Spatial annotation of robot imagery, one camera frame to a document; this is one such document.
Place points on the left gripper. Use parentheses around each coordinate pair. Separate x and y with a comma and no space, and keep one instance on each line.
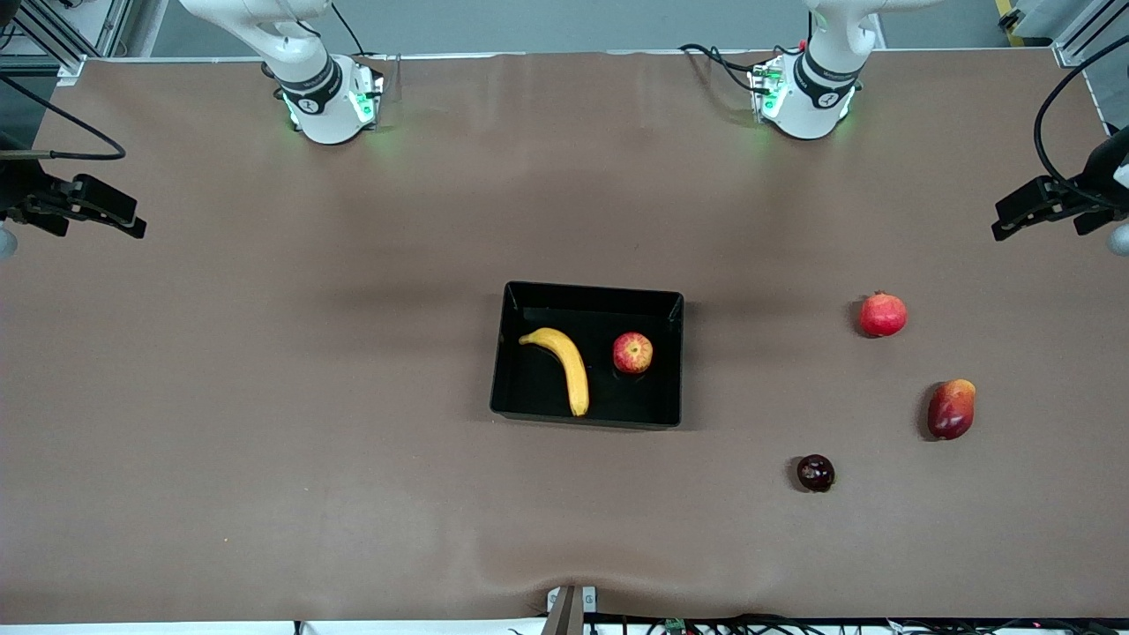
(1096,183)

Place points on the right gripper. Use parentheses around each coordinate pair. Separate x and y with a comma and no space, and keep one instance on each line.
(19,187)

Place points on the red yellow apple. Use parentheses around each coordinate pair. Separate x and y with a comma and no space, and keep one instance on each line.
(633,353)

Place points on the black plastic box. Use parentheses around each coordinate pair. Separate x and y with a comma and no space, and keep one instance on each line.
(529,388)

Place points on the yellow banana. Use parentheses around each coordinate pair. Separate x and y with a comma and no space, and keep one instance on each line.
(569,362)

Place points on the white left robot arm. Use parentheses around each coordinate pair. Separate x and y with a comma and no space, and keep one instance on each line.
(816,97)

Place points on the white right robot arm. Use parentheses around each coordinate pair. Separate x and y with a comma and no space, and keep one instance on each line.
(309,79)

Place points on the red pomegranate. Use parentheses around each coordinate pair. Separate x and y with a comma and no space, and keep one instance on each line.
(883,316)

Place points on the red yellow mango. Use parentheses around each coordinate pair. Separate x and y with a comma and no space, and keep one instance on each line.
(951,410)

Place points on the dark purple mangosteen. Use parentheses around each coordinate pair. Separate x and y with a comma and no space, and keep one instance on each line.
(816,474)

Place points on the small green circuit board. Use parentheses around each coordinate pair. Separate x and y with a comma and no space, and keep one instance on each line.
(675,625)

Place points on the brown table cover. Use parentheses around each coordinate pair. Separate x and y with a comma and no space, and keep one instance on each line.
(564,529)

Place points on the aluminium frame profile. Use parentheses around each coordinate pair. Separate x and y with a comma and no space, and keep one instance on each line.
(1080,40)
(53,40)

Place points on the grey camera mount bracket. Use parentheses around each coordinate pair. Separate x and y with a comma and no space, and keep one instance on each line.
(569,610)

